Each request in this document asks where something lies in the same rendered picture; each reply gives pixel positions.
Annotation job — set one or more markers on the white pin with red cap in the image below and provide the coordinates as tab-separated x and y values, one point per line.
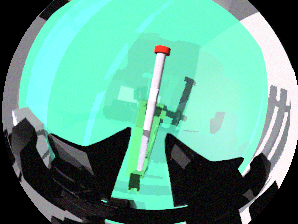
159	66

